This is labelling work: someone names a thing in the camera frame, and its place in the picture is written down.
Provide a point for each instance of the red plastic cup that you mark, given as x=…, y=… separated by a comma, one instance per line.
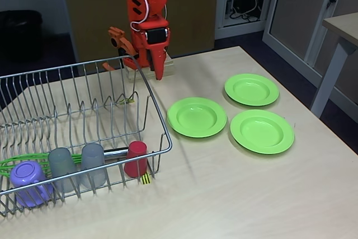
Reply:
x=135, y=158

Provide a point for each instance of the orange table clamp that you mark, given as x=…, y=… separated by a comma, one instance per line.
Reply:
x=116, y=40

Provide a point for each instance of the grey translucent plastic cup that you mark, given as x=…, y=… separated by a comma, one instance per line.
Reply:
x=60, y=160
x=92, y=155

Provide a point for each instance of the wooden base block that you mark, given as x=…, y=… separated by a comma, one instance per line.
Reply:
x=169, y=68

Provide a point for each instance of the green plastic plate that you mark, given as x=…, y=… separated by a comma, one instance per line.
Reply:
x=195, y=113
x=261, y=132
x=249, y=89

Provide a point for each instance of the white cabinet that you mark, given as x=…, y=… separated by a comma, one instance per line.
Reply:
x=296, y=12

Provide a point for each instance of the red orange robot arm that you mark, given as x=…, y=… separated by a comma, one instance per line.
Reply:
x=145, y=6

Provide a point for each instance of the beige side table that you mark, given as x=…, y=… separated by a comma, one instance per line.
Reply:
x=344, y=23

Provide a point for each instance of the purple plastic mug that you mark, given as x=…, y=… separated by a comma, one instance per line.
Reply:
x=26, y=173

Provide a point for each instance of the yellow black striped tape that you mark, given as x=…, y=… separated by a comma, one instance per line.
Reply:
x=146, y=180
x=127, y=101

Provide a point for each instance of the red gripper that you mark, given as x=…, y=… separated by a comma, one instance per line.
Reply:
x=155, y=49

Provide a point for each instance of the black cabinet lock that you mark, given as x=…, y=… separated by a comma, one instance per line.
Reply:
x=332, y=0

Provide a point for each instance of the black trash bin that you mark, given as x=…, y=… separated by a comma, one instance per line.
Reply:
x=19, y=34

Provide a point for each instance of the brown pin board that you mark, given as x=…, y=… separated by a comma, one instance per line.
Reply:
x=84, y=12

